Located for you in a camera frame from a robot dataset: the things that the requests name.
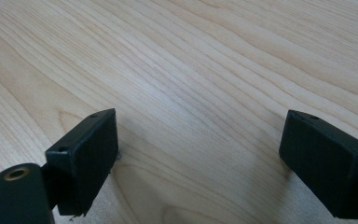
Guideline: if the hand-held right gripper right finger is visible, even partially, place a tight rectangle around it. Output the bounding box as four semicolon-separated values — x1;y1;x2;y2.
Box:
278;108;358;220

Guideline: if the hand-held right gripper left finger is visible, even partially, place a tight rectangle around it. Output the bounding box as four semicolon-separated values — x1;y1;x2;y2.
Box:
45;107;119;217

